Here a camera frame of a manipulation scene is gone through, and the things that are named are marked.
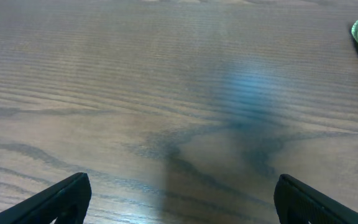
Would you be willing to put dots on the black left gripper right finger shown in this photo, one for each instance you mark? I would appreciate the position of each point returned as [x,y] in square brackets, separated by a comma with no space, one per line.
[298,203]

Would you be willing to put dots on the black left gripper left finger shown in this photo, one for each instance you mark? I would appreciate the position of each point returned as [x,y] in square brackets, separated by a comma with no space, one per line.
[65,202]

